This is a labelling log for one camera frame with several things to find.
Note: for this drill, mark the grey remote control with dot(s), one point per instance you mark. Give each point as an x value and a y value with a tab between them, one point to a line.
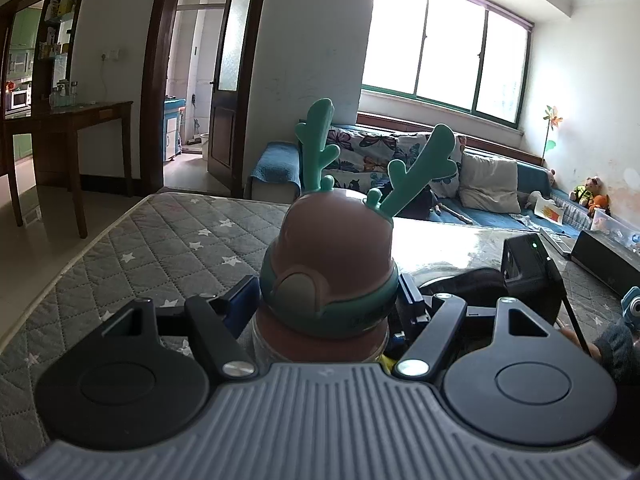
552	240

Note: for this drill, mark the beige pillow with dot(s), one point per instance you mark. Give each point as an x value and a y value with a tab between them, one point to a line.
487	182

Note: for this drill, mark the butterfly print pillow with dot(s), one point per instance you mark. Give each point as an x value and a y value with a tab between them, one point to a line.
370	152

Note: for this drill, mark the blue bathroom cabinet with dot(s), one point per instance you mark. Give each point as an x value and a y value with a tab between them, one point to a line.
172	130

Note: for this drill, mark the dark wooden table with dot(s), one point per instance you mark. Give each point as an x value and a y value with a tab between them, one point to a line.
75	112

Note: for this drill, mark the wooden door with frosted glass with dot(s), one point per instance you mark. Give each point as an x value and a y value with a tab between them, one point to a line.
222	130

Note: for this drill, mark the yellow microfibre cloth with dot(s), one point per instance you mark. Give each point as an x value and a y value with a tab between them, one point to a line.
386	362

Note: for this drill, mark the black rectangular box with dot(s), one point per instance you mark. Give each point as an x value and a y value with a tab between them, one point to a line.
600	260

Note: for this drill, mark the glass jar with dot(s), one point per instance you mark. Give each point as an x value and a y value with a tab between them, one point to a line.
63	90
54	96
74	90

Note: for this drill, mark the dark wooden shelf unit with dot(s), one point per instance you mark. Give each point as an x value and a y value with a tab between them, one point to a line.
50	15

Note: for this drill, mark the blue towel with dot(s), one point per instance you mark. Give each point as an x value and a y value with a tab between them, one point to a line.
275	160

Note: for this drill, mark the grey stick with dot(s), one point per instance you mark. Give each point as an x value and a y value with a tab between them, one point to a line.
455	216

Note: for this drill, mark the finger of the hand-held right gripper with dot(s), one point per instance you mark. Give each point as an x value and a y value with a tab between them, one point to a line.
397	341

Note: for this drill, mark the picture card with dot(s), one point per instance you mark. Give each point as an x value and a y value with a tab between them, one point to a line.
547	211

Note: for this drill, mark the blue toy camera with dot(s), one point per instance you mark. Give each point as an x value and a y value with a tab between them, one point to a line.
632	305

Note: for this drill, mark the blue covered sofa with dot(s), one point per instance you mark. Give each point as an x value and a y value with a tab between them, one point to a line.
530	175

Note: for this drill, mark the black bag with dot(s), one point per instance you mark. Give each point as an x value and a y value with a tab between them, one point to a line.
420	202

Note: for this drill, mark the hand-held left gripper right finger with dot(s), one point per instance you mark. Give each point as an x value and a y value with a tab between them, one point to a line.
407	292

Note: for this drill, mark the person's right hand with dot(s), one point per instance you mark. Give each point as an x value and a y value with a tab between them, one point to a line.
580	342

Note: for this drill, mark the orange stuffed toy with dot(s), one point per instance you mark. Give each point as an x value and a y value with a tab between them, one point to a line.
599	204

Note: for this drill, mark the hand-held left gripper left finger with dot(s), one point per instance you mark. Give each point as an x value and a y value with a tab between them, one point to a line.
241	296

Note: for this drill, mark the small pink stuffed toy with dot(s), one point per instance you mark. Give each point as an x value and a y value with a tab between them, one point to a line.
552	177

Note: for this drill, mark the grey star quilted mat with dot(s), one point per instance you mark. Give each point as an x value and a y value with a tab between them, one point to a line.
150	240

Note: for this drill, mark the green kitchen cabinet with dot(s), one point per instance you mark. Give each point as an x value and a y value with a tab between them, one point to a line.
22	35

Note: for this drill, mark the colourful pinwheel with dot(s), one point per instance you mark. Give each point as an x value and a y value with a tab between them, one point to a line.
552	119

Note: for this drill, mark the stuffed bear with green vest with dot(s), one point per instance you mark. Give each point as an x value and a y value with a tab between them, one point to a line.
582	192

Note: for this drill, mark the pink bottle with teal antlers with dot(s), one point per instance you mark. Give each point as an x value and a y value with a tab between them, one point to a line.
330	240

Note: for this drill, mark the clear plastic storage box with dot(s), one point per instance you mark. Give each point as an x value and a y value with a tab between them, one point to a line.
610	222

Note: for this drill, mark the white bucket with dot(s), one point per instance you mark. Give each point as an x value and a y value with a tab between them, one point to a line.
204	142

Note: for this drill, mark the green framed window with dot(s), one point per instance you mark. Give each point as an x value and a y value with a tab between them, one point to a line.
450	45

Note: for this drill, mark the white microwave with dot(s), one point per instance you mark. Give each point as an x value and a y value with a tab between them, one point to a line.
20	98

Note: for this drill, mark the white wall socket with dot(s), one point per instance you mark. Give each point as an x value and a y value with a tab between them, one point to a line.
111	55

